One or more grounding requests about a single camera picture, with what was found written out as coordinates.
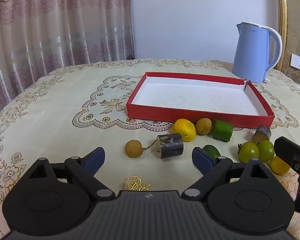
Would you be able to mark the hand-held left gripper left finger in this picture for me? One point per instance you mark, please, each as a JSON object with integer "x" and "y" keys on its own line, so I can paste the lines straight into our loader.
{"x": 95, "y": 159}

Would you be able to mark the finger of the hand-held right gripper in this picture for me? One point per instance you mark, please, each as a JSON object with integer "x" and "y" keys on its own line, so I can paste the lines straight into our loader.
{"x": 290, "y": 152}

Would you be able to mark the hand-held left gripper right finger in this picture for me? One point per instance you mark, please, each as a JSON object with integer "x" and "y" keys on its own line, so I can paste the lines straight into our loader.
{"x": 201, "y": 159}

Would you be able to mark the thin green cucumber slice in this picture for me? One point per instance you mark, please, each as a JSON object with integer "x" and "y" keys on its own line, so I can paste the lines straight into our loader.
{"x": 212, "y": 150}

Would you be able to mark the small yellow fruit piece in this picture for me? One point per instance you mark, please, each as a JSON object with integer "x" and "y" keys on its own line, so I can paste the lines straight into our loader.
{"x": 278, "y": 166}

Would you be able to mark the green tomato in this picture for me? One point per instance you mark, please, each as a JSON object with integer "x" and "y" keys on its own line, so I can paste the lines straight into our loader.
{"x": 267, "y": 150}
{"x": 248, "y": 152}

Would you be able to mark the dark eggplant chunk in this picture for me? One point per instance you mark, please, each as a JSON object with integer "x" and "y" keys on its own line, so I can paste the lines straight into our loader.
{"x": 262, "y": 133}
{"x": 170, "y": 146}

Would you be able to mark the large yellow fruit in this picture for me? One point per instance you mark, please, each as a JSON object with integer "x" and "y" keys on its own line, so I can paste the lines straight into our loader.
{"x": 183, "y": 129}

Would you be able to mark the thick green cucumber piece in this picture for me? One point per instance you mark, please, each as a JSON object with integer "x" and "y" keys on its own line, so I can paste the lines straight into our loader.
{"x": 223, "y": 130}

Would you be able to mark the brown longan with stem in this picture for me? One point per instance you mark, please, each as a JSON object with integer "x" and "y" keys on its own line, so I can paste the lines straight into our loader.
{"x": 133, "y": 148}

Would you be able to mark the red cardboard tray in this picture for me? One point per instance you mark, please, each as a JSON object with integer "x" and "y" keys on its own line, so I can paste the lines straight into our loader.
{"x": 197, "y": 97}

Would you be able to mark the light blue electric kettle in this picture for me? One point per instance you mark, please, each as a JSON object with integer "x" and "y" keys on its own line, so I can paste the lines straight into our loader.
{"x": 250, "y": 52}

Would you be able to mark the pink patterned curtain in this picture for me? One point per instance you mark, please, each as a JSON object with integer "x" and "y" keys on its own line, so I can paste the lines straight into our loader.
{"x": 52, "y": 35}

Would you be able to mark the white wall switch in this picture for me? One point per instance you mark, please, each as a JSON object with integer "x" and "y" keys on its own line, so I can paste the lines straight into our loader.
{"x": 299, "y": 62}

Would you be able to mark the gold ornate frame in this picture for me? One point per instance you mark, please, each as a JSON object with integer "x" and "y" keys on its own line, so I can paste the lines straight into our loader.
{"x": 282, "y": 17}

